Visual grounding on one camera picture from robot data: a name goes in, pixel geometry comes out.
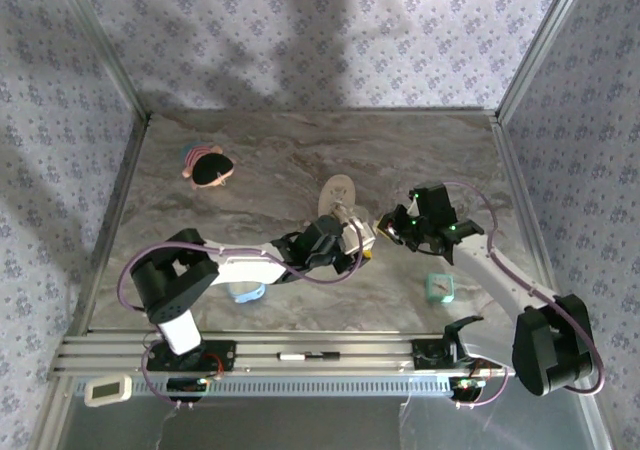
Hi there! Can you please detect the teal square alarm clock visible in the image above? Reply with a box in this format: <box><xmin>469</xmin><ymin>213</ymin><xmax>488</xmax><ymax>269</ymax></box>
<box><xmin>424</xmin><ymin>272</ymin><xmax>456</xmax><ymax>305</ymax></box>

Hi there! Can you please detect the blue square container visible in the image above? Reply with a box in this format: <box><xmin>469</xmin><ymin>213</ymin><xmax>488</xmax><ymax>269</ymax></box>
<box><xmin>225</xmin><ymin>282</ymin><xmax>267</xmax><ymax>305</ymax></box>

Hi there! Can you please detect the black and white marker pen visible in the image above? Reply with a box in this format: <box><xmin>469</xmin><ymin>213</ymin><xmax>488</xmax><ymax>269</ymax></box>
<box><xmin>277</xmin><ymin>352</ymin><xmax>341</xmax><ymax>363</ymax></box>

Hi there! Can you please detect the plush doll with black hair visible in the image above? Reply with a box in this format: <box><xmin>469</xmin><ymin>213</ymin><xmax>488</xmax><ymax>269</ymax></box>
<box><xmin>180</xmin><ymin>142</ymin><xmax>237</xmax><ymax>191</ymax></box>

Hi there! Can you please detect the right controller circuit board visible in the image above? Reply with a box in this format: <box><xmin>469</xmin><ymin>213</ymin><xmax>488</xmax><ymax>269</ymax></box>
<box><xmin>449</xmin><ymin>376</ymin><xmax>486</xmax><ymax>404</ymax></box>

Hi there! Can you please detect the controller circuit board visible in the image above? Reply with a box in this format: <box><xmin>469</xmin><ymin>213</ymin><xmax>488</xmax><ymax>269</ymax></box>
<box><xmin>449</xmin><ymin>376</ymin><xmax>486</xmax><ymax>404</ymax></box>
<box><xmin>166</xmin><ymin>377</ymin><xmax>210</xmax><ymax>404</ymax></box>

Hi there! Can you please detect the left controller circuit board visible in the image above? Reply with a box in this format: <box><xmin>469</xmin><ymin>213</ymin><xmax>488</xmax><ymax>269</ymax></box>
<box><xmin>166</xmin><ymin>377</ymin><xmax>210</xmax><ymax>404</ymax></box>

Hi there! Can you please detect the white digital timer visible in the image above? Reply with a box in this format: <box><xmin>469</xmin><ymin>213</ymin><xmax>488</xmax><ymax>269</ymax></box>
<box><xmin>83</xmin><ymin>374</ymin><xmax>134</xmax><ymax>409</ymax></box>

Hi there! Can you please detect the aluminium mounting rail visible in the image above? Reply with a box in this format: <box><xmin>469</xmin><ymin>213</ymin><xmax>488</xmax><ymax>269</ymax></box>
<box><xmin>49</xmin><ymin>333</ymin><xmax>521</xmax><ymax>377</ymax></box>

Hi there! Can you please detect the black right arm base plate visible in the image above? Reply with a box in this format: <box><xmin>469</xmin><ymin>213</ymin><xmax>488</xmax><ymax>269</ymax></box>
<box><xmin>412</xmin><ymin>338</ymin><xmax>504</xmax><ymax>371</ymax></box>

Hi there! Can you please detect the grey slotted cable duct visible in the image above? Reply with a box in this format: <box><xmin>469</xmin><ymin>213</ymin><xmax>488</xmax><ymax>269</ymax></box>
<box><xmin>74</xmin><ymin>374</ymin><xmax>456</xmax><ymax>397</ymax></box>

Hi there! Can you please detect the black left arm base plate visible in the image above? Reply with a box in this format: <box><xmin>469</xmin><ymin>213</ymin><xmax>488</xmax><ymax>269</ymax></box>
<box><xmin>146</xmin><ymin>339</ymin><xmax>236</xmax><ymax>374</ymax></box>

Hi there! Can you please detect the aluminium frame post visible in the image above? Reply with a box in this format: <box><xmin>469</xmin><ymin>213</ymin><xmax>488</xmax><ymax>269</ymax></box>
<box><xmin>493</xmin><ymin>0</ymin><xmax>592</xmax><ymax>121</ymax></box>
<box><xmin>49</xmin><ymin>0</ymin><xmax>152</xmax><ymax>124</ymax></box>

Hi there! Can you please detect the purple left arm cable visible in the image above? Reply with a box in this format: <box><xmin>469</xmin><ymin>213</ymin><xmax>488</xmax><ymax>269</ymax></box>
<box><xmin>117</xmin><ymin>218</ymin><xmax>365</xmax><ymax>411</ymax></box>

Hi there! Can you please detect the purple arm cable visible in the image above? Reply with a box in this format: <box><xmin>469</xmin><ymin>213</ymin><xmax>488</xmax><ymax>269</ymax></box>
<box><xmin>442</xmin><ymin>182</ymin><xmax>606</xmax><ymax>411</ymax></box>
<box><xmin>117</xmin><ymin>218</ymin><xmax>365</xmax><ymax>411</ymax></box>

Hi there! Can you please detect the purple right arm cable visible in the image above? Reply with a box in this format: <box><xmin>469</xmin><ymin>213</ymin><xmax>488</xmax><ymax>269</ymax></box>
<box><xmin>442</xmin><ymin>182</ymin><xmax>606</xmax><ymax>411</ymax></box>

